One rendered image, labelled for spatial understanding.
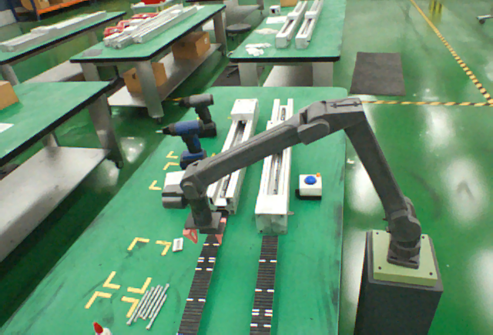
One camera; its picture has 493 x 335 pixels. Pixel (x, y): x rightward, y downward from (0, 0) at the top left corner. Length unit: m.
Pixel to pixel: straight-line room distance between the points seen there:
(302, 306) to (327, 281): 0.11
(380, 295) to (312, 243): 0.25
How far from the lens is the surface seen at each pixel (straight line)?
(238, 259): 1.12
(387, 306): 1.17
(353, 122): 0.78
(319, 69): 2.91
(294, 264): 1.09
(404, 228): 0.98
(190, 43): 4.98
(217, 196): 1.28
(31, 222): 2.64
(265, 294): 0.99
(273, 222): 1.14
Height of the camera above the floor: 1.63
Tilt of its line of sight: 32 degrees down
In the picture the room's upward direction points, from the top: 6 degrees counter-clockwise
